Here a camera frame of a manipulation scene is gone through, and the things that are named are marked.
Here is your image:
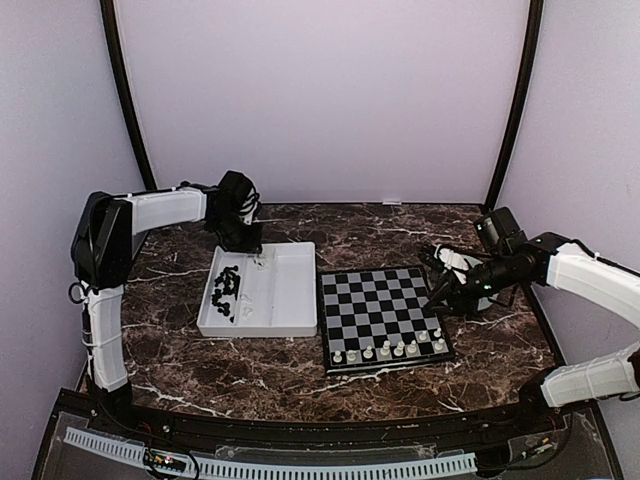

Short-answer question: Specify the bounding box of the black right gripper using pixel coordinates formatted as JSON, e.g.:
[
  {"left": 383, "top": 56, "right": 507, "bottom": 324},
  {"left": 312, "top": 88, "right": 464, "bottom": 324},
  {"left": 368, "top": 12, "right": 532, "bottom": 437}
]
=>
[{"left": 425, "top": 251, "right": 516, "bottom": 317}]

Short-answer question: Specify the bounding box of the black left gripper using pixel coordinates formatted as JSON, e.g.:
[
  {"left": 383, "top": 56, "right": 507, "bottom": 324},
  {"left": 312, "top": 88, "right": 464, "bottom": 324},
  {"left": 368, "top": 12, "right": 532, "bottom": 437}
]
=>
[{"left": 210, "top": 210, "right": 264, "bottom": 253}]

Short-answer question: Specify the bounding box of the white plastic parts tray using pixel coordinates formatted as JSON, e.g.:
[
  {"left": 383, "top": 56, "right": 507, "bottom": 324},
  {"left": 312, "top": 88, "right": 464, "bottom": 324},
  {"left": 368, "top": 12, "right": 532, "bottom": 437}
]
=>
[{"left": 197, "top": 242, "right": 318, "bottom": 338}]

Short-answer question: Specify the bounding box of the white chess king piece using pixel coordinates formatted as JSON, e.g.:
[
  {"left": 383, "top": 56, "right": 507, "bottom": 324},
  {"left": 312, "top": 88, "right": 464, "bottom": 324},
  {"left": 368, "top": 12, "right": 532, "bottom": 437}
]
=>
[{"left": 393, "top": 341, "right": 405, "bottom": 357}]

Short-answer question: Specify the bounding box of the black and grey chessboard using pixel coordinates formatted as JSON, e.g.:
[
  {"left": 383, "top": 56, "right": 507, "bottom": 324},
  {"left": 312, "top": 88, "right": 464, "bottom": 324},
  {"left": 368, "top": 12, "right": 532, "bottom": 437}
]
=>
[{"left": 317, "top": 265, "right": 455, "bottom": 375}]

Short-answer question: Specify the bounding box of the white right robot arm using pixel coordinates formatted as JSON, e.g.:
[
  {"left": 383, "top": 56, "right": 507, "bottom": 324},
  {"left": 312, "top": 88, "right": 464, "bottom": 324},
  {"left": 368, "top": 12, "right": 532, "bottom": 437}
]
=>
[{"left": 420, "top": 232, "right": 639, "bottom": 434}]

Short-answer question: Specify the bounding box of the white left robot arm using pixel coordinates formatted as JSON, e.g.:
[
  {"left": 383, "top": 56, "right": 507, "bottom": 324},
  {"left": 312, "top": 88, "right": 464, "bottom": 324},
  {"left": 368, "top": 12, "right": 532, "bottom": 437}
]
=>
[{"left": 70, "top": 172, "right": 262, "bottom": 395}]

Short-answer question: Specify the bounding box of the pile of black chess pieces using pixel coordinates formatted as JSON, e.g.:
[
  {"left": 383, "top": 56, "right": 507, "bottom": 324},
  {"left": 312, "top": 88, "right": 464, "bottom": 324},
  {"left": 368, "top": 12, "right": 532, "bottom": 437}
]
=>
[{"left": 211, "top": 265, "right": 241, "bottom": 323}]

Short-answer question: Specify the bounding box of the light blue flower plate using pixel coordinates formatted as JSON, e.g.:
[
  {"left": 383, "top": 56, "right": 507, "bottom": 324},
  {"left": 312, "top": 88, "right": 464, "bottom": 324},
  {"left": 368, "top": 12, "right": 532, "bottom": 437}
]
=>
[{"left": 462, "top": 254, "right": 498, "bottom": 313}]

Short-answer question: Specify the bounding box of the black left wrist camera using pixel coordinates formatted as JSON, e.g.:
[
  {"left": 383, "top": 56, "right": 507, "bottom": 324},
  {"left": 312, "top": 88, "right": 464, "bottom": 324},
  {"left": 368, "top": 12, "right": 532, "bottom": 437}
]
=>
[{"left": 218, "top": 170, "right": 260, "bottom": 225}]

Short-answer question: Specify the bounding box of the black front rail base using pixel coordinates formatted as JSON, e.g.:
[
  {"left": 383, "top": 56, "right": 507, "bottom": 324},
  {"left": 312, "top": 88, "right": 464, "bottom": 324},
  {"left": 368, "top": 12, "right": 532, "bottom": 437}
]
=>
[{"left": 54, "top": 389, "right": 593, "bottom": 451}]

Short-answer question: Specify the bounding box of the white slotted cable duct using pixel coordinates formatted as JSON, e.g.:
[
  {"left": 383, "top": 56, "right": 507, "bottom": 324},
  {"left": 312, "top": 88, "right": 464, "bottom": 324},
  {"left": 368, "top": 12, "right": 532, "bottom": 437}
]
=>
[{"left": 63, "top": 427, "right": 477, "bottom": 479}]

